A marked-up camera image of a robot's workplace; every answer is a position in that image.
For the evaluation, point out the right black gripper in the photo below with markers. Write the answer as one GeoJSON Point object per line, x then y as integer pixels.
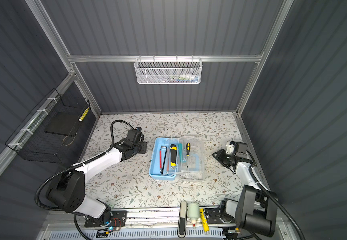
{"type": "Point", "coordinates": [220, 157]}

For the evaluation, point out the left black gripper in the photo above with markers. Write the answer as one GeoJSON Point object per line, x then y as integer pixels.
{"type": "Point", "coordinates": [144, 145]}

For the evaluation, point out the red hex key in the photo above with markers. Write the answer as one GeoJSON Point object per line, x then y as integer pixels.
{"type": "Point", "coordinates": [161, 160]}

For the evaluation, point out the orange pencil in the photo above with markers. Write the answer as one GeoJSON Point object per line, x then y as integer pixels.
{"type": "Point", "coordinates": [167, 162]}

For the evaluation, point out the black hex key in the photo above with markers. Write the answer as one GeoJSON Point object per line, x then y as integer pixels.
{"type": "Point", "coordinates": [164, 156]}

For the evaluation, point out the small precision screwdriver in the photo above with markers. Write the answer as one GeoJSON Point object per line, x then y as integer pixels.
{"type": "Point", "coordinates": [188, 146]}

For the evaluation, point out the blue plastic tool box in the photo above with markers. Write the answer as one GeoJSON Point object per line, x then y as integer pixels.
{"type": "Point", "coordinates": [196, 168]}

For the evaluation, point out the teal utility knife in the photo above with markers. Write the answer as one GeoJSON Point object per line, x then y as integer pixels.
{"type": "Point", "coordinates": [179, 150]}

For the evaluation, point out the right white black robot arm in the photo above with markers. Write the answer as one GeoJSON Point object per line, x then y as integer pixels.
{"type": "Point", "coordinates": [254, 211]}

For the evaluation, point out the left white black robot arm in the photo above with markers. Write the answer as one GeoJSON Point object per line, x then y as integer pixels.
{"type": "Point", "coordinates": [67, 191]}

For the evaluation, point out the yellow marker in black basket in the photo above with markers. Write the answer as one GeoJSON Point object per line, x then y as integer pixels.
{"type": "Point", "coordinates": [83, 115]}

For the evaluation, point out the white glue bottle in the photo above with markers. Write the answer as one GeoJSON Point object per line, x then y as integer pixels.
{"type": "Point", "coordinates": [193, 213]}

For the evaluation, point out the black pad in basket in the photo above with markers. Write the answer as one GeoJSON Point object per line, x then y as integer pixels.
{"type": "Point", "coordinates": [64, 124]}

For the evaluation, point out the black white handheld device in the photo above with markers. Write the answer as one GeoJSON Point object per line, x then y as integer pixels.
{"type": "Point", "coordinates": [181, 228]}

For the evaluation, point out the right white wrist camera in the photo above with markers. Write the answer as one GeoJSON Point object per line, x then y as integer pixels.
{"type": "Point", "coordinates": [230, 146]}

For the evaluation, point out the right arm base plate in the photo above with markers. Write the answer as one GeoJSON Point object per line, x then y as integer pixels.
{"type": "Point", "coordinates": [217, 216]}

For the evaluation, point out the yellow marker on rail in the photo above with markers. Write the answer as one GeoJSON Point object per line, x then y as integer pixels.
{"type": "Point", "coordinates": [204, 220]}

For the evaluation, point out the white wire mesh basket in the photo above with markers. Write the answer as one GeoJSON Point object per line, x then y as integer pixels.
{"type": "Point", "coordinates": [168, 73]}

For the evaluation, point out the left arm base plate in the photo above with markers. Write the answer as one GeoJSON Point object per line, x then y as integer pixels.
{"type": "Point", "coordinates": [115, 219]}

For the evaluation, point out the black wire mesh basket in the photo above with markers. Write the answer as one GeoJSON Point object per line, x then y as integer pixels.
{"type": "Point", "coordinates": [51, 134]}

